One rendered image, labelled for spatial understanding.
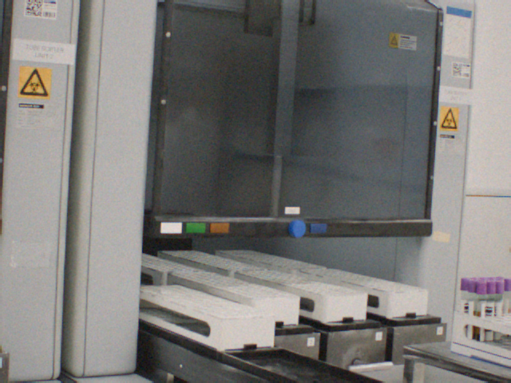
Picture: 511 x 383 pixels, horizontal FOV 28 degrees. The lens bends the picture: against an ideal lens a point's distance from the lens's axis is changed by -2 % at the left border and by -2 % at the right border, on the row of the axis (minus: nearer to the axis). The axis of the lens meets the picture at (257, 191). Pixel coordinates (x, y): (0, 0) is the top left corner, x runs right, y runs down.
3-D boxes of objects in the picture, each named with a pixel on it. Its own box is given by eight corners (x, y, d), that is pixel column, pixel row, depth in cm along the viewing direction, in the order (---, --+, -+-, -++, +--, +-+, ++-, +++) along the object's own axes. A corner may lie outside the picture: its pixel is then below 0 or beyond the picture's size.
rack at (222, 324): (126, 321, 175) (128, 286, 174) (177, 319, 180) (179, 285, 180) (219, 359, 150) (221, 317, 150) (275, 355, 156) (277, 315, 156)
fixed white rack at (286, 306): (164, 305, 195) (165, 272, 195) (208, 302, 201) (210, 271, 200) (251, 335, 171) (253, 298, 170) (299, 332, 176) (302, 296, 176)
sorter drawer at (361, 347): (138, 306, 232) (140, 266, 231) (190, 303, 240) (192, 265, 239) (340, 378, 172) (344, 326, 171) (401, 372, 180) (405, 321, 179)
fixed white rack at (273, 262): (212, 277, 238) (214, 250, 238) (248, 275, 244) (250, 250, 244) (287, 298, 214) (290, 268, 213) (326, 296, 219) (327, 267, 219)
